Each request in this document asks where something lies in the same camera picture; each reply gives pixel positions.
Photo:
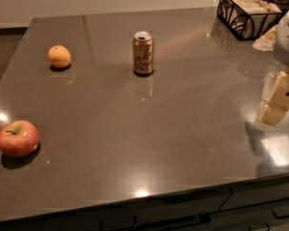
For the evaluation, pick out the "dark cabinet drawers with handles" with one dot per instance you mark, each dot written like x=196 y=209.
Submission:
x=250 y=206

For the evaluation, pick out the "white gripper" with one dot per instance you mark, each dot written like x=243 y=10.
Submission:
x=288 y=38

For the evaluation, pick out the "red apple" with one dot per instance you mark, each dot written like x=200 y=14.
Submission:
x=19 y=139

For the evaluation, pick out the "white napkins in basket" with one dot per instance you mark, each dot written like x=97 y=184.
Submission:
x=252 y=8

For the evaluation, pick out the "orange fruit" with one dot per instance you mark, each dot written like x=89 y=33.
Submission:
x=59 y=56

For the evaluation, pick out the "orange LaCroix soda can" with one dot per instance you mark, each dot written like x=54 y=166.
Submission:
x=143 y=50

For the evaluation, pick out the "crumpled wrapper on counter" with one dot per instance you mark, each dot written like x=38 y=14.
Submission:
x=266 y=41

